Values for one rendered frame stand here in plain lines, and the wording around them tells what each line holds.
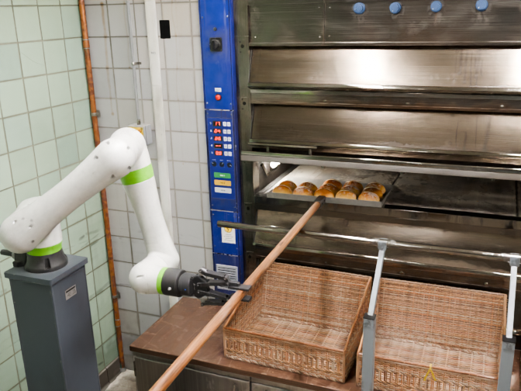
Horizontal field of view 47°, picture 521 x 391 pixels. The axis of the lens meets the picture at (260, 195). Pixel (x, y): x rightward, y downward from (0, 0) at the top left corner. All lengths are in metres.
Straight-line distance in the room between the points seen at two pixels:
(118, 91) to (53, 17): 0.46
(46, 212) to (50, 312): 0.42
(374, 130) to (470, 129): 0.40
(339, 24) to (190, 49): 0.72
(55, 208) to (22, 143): 0.99
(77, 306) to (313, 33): 1.49
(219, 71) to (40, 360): 1.45
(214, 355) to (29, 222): 1.15
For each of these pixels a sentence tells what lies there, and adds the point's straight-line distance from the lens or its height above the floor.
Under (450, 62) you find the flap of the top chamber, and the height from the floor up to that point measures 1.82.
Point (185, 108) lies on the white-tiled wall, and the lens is 2.96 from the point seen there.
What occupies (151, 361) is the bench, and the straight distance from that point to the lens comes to 2.89.
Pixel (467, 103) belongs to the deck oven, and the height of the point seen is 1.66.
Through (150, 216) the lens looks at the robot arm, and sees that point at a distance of 2.06.
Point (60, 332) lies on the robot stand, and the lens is 2.26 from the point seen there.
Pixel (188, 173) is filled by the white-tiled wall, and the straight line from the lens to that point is 3.03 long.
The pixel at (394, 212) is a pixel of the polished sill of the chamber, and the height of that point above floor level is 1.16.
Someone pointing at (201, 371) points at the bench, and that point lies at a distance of 2.77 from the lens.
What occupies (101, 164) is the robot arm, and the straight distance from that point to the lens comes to 1.85.
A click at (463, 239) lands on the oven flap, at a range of 2.76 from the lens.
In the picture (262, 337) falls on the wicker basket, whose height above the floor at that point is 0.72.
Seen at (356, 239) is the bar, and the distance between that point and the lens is 2.40.
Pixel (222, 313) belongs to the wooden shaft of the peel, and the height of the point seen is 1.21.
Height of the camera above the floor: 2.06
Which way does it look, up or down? 18 degrees down
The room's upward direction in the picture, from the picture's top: 2 degrees counter-clockwise
